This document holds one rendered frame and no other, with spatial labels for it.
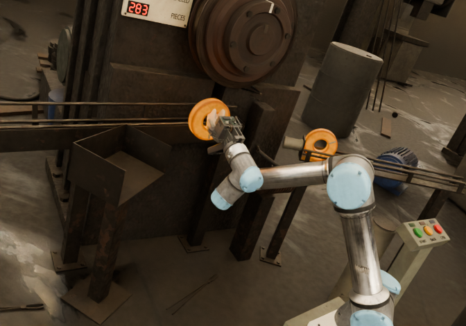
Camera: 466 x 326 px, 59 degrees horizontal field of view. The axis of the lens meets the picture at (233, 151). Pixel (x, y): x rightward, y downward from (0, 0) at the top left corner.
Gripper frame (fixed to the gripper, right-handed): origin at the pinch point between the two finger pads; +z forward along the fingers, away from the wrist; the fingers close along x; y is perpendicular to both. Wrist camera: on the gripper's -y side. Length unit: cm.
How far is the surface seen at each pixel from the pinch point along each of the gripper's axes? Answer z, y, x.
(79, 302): -24, -79, 37
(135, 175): -8.4, -22.2, 24.8
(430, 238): -57, -13, -87
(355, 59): 154, -51, -249
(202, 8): 29.1, 25.4, 1.8
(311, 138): 3, -15, -62
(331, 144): -2, -13, -70
